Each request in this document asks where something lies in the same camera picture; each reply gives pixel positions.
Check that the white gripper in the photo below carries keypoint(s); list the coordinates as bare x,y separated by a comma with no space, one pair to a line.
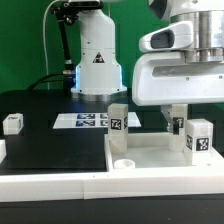
165,78

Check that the white square tabletop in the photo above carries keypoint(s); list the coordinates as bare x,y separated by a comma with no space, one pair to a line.
152,150

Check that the white right fence bar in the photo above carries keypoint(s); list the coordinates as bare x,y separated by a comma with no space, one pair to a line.
218,158

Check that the white front fence bar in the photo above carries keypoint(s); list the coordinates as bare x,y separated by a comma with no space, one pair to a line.
115,184

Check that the white left fence block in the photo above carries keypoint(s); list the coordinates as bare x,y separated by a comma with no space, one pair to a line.
2,150

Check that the white sheet with tags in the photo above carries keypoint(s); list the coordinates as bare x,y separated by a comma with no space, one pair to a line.
81,120

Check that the white fence bar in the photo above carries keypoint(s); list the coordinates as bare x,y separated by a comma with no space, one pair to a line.
218,158
115,184

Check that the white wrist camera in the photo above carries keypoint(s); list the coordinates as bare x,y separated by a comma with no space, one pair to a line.
176,36

